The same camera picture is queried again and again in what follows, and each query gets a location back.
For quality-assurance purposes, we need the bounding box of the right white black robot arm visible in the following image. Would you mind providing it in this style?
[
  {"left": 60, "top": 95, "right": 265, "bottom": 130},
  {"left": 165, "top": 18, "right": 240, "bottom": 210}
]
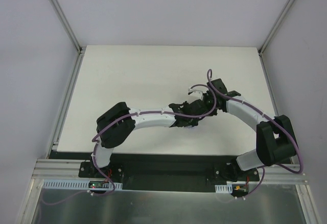
[{"left": 207, "top": 78, "right": 303, "bottom": 181}]

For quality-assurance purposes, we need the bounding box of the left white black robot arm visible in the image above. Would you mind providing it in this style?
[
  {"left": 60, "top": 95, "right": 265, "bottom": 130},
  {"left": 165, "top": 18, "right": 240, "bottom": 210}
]
[{"left": 90, "top": 100, "right": 207, "bottom": 178}]

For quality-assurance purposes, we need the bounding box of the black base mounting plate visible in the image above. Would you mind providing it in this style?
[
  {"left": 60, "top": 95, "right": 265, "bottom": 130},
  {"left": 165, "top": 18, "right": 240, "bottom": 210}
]
[{"left": 50, "top": 151, "right": 261, "bottom": 193}]

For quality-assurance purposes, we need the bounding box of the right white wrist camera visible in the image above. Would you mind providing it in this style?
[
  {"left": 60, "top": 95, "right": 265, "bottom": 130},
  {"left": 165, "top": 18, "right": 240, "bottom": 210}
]
[{"left": 187, "top": 88, "right": 203, "bottom": 103}]

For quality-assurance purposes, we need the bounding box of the right aluminium frame post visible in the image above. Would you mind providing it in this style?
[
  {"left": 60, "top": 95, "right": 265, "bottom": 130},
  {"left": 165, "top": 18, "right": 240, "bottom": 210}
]
[{"left": 258, "top": 0, "right": 297, "bottom": 57}]

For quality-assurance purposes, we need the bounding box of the aluminium frame post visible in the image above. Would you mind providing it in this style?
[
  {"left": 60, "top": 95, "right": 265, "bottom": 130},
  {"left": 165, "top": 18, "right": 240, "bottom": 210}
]
[
  {"left": 49, "top": 0, "right": 83, "bottom": 54},
  {"left": 258, "top": 0, "right": 297, "bottom": 57}
]

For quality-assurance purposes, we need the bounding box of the right white slotted cable duct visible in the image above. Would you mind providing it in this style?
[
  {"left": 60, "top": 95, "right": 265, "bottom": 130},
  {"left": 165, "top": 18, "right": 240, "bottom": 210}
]
[{"left": 215, "top": 184, "right": 232, "bottom": 194}]

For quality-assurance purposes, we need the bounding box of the white slotted cable duct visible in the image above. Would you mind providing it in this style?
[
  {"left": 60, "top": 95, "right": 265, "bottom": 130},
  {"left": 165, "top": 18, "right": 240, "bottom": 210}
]
[
  {"left": 43, "top": 180, "right": 113, "bottom": 191},
  {"left": 215, "top": 184, "right": 232, "bottom": 194}
]

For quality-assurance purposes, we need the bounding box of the right aluminium extrusion rail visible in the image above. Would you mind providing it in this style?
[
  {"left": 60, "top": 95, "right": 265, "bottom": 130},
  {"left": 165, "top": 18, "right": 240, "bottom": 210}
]
[{"left": 263, "top": 165, "right": 309, "bottom": 185}]

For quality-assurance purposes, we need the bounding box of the aluminium extrusion rail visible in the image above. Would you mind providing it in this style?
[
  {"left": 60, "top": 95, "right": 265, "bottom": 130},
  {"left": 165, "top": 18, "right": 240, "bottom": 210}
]
[
  {"left": 263, "top": 165, "right": 309, "bottom": 185},
  {"left": 33, "top": 157, "right": 90, "bottom": 178}
]

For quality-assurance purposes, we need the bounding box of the left white slotted cable duct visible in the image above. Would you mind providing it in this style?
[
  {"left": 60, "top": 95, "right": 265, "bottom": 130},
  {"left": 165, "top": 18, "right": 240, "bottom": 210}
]
[{"left": 43, "top": 180, "right": 113, "bottom": 191}]

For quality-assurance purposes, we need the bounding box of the left aluminium frame post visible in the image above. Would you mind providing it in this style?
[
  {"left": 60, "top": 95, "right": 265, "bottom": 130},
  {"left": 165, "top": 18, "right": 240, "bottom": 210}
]
[{"left": 49, "top": 0, "right": 83, "bottom": 54}]

